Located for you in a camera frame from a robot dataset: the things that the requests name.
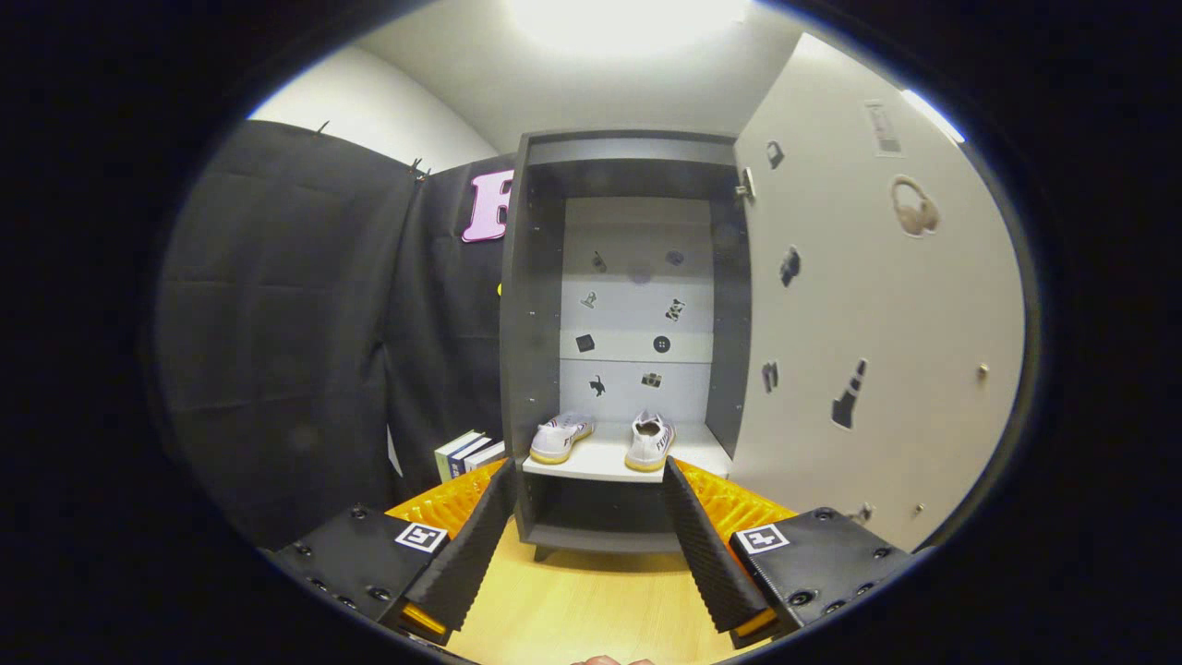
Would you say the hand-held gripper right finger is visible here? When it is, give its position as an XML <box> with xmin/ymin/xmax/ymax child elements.
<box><xmin>659</xmin><ymin>455</ymin><xmax>929</xmax><ymax>649</ymax></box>

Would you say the blue spine book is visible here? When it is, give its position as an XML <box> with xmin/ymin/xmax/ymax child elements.
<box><xmin>448</xmin><ymin>436</ymin><xmax>495</xmax><ymax>479</ymax></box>

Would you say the dark grey shoe cabinet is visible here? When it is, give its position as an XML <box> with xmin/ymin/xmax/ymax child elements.
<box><xmin>499</xmin><ymin>129</ymin><xmax>754</xmax><ymax>562</ymax></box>

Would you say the black backdrop cloth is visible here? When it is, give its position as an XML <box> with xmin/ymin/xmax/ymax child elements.
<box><xmin>152</xmin><ymin>118</ymin><xmax>518</xmax><ymax>555</ymax></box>

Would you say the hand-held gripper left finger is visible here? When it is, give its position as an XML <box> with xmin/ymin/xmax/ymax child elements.
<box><xmin>268</xmin><ymin>457</ymin><xmax>520</xmax><ymax>647</ymax></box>

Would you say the beige shoe cabinet door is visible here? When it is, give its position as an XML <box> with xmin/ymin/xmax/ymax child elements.
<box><xmin>728</xmin><ymin>32</ymin><xmax>1028</xmax><ymax>553</ymax></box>

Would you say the green spine book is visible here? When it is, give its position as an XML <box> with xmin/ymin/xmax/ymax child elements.
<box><xmin>434</xmin><ymin>429</ymin><xmax>486</xmax><ymax>483</ymax></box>

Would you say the white canvas shoe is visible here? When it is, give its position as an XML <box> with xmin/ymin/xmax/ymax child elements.
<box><xmin>529</xmin><ymin>413</ymin><xmax>597</xmax><ymax>466</ymax></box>
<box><xmin>624</xmin><ymin>410</ymin><xmax>677</xmax><ymax>473</ymax></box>

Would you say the rectangular ceiling light panel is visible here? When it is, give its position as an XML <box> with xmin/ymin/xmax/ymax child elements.
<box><xmin>503</xmin><ymin>0</ymin><xmax>751</xmax><ymax>58</ymax></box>

